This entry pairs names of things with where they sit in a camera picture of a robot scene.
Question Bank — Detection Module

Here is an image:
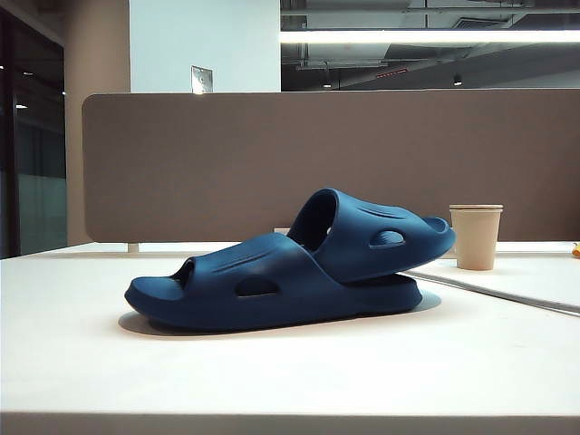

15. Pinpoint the silver metal wall plate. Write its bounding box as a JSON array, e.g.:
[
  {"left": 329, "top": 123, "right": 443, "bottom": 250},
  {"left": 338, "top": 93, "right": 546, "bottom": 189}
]
[{"left": 189, "top": 64, "right": 215, "bottom": 95}]

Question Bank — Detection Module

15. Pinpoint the white ceiling light strip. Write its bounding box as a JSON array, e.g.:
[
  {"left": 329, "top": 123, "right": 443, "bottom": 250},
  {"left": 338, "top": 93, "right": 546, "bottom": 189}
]
[{"left": 279, "top": 28, "right": 580, "bottom": 45}]

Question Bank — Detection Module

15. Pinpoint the light grey table cable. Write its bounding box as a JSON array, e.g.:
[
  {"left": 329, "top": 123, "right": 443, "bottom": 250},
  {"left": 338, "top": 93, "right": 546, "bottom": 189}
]
[{"left": 410, "top": 266, "right": 580, "bottom": 314}]

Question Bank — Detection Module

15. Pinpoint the brown desk partition panel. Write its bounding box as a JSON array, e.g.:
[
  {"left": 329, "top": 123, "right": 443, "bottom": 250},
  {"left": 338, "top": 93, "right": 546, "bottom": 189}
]
[{"left": 81, "top": 89, "right": 580, "bottom": 246}]

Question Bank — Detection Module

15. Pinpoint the beige paper cup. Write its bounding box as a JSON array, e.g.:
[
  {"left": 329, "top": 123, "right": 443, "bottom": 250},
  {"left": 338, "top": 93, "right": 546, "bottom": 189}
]
[{"left": 449, "top": 203, "right": 504, "bottom": 272}]

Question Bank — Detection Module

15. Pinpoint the dark blue rubber slipper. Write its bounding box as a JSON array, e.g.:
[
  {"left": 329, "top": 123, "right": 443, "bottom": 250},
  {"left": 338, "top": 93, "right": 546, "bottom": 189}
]
[
  {"left": 123, "top": 233, "right": 423, "bottom": 331},
  {"left": 286, "top": 186, "right": 457, "bottom": 286}
]

